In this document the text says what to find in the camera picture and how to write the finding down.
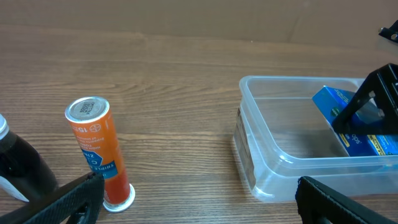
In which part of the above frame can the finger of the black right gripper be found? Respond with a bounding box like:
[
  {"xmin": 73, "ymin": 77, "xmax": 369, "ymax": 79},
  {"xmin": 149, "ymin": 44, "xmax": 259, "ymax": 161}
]
[{"xmin": 331, "ymin": 63, "xmax": 397, "ymax": 135}]

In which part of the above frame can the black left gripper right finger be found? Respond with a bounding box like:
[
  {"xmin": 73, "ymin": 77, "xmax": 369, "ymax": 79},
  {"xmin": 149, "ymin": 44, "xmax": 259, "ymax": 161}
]
[{"xmin": 295, "ymin": 176, "xmax": 395, "ymax": 224}]

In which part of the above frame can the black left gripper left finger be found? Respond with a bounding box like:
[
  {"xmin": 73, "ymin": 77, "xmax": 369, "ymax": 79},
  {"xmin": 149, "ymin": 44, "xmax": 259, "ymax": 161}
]
[{"xmin": 1, "ymin": 172, "xmax": 104, "ymax": 224}]

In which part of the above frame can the blue VapoDrops box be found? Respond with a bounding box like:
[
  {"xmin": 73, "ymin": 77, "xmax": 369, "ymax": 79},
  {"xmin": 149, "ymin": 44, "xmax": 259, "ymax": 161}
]
[{"xmin": 312, "ymin": 86, "xmax": 397, "ymax": 156}]

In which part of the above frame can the clear plastic container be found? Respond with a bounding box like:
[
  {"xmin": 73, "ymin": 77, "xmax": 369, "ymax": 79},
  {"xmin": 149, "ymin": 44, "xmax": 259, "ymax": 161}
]
[{"xmin": 234, "ymin": 76, "xmax": 397, "ymax": 203}]

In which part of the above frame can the dark bottle white cap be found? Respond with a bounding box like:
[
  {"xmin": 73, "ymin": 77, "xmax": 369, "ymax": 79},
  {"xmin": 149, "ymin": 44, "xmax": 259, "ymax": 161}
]
[{"xmin": 1, "ymin": 116, "xmax": 58, "ymax": 202}]

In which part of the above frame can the orange vitamin tube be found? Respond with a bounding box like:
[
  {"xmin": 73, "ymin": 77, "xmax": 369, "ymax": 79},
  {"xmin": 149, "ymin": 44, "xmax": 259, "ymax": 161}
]
[{"xmin": 65, "ymin": 96, "xmax": 136, "ymax": 213}]

